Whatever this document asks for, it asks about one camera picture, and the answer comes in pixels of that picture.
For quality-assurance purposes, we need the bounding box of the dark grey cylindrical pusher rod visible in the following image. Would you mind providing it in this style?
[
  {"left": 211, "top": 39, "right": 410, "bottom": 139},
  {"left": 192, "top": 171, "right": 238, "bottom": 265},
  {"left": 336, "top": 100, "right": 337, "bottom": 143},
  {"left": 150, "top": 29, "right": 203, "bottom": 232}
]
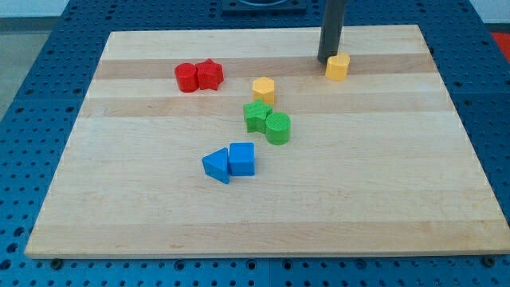
[{"left": 317, "top": 0, "right": 347, "bottom": 65}]

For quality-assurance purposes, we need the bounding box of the yellow heart block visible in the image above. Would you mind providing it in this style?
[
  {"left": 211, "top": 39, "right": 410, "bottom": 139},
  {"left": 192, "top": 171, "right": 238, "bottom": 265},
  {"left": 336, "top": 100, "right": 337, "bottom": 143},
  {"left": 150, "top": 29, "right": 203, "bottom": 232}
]
[{"left": 325, "top": 52, "right": 350, "bottom": 81}]

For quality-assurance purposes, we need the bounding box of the yellow hexagon block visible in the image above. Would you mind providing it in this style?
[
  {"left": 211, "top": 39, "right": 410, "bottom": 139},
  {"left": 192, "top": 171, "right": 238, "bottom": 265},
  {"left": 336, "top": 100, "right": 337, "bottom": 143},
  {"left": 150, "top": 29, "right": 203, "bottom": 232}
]
[{"left": 252, "top": 77, "right": 275, "bottom": 105}]

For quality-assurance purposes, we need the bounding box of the green cylinder block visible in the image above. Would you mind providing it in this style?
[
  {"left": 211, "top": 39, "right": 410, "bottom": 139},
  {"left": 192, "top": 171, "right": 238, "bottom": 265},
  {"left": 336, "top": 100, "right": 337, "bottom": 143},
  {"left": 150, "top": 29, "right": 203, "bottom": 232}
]
[{"left": 265, "top": 112, "right": 291, "bottom": 145}]

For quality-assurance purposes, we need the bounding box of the green star block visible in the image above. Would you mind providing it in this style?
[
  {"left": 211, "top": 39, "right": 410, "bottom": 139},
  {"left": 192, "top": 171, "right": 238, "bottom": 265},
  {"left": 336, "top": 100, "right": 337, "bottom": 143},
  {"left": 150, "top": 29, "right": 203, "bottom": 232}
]
[{"left": 243, "top": 100, "right": 273, "bottom": 134}]

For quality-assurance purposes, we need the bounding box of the red star block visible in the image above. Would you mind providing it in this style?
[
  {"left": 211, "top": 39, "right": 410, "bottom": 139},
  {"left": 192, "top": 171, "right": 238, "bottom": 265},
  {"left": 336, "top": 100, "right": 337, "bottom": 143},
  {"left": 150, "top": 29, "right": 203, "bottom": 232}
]
[{"left": 195, "top": 58, "right": 224, "bottom": 91}]

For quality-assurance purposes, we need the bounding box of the red cylinder block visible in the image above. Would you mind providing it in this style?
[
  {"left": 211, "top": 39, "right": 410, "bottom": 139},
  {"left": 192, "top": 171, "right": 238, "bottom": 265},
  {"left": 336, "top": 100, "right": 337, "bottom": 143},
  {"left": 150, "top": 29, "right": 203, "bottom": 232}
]
[{"left": 175, "top": 62, "right": 199, "bottom": 92}]

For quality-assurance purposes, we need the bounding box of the blue cube block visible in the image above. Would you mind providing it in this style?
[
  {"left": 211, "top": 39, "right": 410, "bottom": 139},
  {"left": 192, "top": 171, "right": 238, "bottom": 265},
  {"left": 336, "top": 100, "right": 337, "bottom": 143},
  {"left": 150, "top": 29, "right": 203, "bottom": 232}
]
[{"left": 229, "top": 142, "right": 255, "bottom": 176}]

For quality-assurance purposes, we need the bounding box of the light wooden board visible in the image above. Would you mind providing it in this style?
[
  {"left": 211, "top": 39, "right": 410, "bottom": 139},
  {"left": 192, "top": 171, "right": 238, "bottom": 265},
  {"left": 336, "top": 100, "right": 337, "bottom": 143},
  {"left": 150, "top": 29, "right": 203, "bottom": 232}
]
[{"left": 25, "top": 25, "right": 509, "bottom": 259}]

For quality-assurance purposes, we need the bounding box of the blue triangle block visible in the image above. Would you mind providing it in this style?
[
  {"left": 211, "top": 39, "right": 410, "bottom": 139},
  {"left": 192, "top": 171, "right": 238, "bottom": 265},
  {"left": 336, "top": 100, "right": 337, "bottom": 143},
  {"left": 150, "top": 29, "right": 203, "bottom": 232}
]
[{"left": 202, "top": 147, "right": 230, "bottom": 184}]

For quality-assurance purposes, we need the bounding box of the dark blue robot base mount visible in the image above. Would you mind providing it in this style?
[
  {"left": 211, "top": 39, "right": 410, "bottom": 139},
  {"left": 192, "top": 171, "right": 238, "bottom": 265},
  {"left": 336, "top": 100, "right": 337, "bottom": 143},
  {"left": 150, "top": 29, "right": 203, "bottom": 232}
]
[{"left": 221, "top": 0, "right": 308, "bottom": 15}]

